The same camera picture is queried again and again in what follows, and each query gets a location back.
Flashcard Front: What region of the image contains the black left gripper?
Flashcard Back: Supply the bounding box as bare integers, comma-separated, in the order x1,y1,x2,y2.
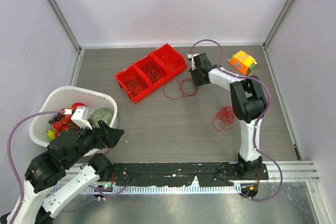
66,119,124,167

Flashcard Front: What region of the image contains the red cable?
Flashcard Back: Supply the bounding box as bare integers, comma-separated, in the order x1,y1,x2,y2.
212,105,237,132
162,78,199,100

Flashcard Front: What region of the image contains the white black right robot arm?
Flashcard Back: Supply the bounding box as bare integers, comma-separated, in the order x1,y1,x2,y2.
187,53,267,179

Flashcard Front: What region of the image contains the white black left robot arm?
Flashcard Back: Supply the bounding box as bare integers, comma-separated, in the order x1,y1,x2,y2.
1,120,124,223

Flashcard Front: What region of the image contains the red apple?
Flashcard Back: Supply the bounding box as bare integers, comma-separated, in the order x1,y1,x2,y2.
71,102,86,110

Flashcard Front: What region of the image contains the orange green carton box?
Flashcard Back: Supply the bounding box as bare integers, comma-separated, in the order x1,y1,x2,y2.
227,50,258,76

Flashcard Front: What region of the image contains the dark grape bunch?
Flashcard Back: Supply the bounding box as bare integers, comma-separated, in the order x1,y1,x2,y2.
48,112,79,132

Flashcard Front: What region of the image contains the red three-compartment bin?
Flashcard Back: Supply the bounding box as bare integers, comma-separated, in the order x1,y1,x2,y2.
115,44,187,103

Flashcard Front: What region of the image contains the yellow green pear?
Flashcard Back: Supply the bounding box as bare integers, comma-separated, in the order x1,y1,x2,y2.
47,129,60,142

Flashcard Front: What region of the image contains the white plastic basket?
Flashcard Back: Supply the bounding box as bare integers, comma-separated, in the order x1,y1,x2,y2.
29,86,119,147

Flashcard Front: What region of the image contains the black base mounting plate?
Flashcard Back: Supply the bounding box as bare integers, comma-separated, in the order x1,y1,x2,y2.
114,162,269,187

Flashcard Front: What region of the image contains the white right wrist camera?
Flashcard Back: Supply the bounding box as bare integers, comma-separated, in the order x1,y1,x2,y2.
187,53,199,70

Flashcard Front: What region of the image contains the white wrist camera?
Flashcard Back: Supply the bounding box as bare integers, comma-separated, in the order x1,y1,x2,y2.
64,106,92,130
187,53,199,70

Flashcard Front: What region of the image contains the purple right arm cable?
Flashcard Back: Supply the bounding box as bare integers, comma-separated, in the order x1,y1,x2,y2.
188,39,284,201

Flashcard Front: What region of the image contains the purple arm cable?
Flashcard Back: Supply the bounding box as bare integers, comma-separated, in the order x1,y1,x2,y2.
188,39,284,201
5,110,128,222

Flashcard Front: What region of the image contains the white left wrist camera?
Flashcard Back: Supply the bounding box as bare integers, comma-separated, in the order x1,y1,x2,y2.
64,106,92,130

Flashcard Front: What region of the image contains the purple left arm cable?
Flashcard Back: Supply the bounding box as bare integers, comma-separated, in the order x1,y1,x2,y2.
5,110,128,222

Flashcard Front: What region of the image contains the white slotted cable duct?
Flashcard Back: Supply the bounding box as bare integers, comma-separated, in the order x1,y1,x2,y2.
48,184,241,195

